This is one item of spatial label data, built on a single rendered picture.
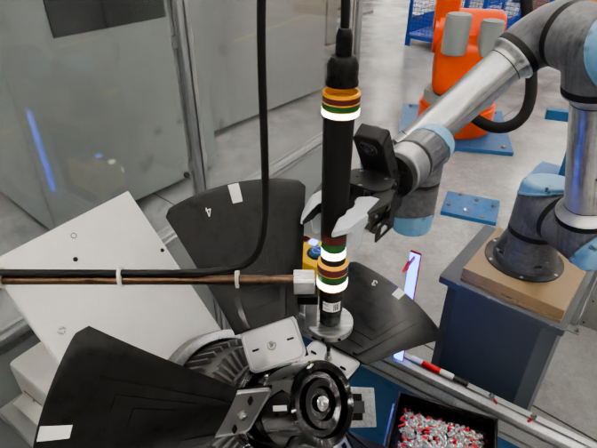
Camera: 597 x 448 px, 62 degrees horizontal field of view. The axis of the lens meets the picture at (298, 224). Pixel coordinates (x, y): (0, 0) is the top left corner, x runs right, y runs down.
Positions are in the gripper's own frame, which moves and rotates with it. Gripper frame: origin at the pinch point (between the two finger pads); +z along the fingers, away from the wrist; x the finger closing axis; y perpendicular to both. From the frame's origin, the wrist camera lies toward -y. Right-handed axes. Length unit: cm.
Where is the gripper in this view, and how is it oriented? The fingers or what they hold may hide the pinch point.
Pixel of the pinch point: (322, 219)
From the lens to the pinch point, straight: 62.6
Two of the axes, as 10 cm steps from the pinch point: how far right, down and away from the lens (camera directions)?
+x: -8.0, -3.3, 5.0
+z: -6.0, 4.4, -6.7
